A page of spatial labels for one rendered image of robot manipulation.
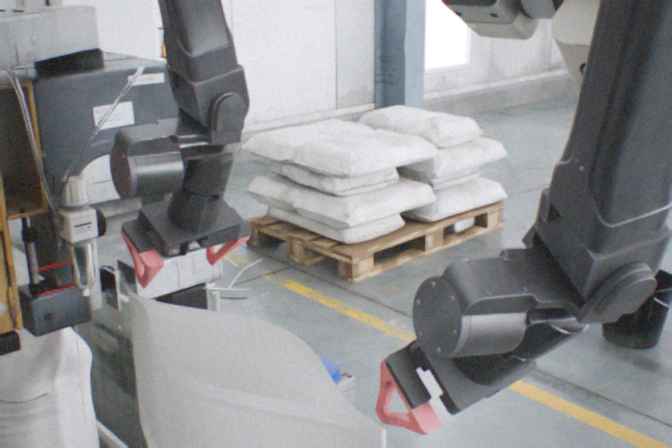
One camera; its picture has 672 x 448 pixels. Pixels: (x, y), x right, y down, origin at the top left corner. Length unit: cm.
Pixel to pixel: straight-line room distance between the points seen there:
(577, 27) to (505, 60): 748
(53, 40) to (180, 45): 26
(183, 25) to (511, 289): 42
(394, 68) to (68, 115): 604
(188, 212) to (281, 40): 549
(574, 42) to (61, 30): 60
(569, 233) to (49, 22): 68
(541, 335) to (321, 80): 611
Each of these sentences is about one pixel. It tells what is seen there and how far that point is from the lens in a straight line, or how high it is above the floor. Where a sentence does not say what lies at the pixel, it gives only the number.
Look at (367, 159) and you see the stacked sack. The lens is 377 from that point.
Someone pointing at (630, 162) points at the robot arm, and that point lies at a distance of 50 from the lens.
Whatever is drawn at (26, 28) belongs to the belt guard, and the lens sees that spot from 100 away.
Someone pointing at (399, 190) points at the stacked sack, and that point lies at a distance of 402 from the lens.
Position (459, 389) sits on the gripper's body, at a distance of 67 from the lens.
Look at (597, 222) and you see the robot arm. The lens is 53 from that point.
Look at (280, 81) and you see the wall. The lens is 640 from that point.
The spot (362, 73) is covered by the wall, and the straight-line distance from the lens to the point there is 697.
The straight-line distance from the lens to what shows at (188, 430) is 95.
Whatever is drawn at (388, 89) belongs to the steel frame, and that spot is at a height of 38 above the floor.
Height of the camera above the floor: 148
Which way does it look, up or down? 18 degrees down
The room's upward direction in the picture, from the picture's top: 1 degrees counter-clockwise
